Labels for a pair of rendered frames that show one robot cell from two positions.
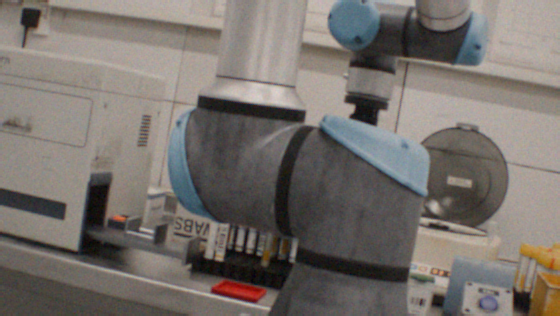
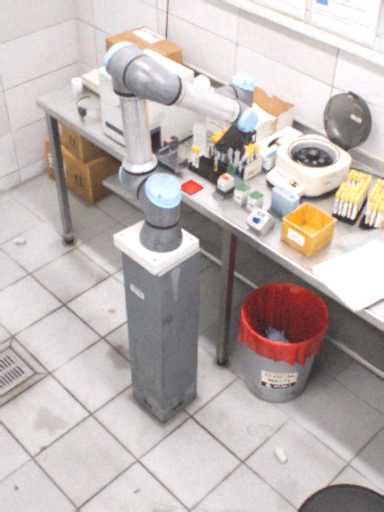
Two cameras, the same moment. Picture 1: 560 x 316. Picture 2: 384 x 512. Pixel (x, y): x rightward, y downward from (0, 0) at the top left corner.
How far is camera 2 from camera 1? 1.86 m
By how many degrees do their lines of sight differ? 50
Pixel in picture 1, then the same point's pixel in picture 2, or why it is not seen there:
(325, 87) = (301, 50)
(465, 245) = (302, 174)
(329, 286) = (146, 227)
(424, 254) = (289, 172)
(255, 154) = (132, 184)
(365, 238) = (151, 218)
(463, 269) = (275, 194)
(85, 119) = not seen: hidden behind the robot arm
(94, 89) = not seen: hidden behind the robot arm
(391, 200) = (157, 210)
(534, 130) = not seen: outside the picture
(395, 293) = (164, 232)
